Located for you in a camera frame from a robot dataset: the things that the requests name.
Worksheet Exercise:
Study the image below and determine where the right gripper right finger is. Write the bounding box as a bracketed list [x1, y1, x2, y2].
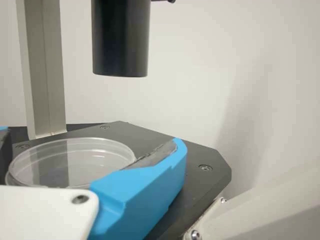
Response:
[90, 137, 188, 240]

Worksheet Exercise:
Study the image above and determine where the petri dish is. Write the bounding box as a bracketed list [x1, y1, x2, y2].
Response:
[4, 136, 137, 190]

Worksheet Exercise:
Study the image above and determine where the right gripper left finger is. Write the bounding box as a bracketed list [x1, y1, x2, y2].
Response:
[0, 125, 11, 180]

